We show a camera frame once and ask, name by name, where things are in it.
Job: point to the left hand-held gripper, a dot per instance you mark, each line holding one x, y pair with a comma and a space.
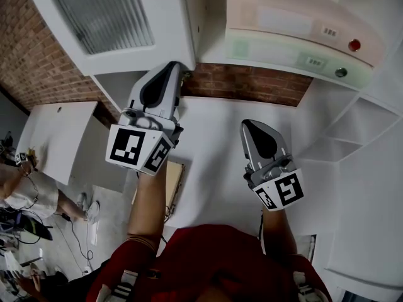
126, 146

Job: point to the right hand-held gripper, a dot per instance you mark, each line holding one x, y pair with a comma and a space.
283, 190

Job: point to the white cubby shelf unit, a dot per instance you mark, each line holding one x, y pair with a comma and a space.
214, 52

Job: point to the white glass-panel cabinet door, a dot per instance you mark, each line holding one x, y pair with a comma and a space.
170, 17

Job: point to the person's left forearm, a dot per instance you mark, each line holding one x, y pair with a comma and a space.
145, 206

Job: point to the person's right forearm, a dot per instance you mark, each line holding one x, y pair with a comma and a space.
278, 231

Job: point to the white table top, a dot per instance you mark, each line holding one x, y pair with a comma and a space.
214, 156

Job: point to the white upright support panel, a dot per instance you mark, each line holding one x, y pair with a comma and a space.
113, 87

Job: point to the white side shelf rack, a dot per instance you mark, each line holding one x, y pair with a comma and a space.
330, 149

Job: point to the light wooden panel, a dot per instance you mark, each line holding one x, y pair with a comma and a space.
174, 184

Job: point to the white side table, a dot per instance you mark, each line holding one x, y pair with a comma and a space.
60, 137

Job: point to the person's red shirt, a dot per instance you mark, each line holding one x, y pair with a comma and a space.
204, 263

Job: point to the black bag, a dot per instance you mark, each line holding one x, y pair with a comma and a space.
34, 228

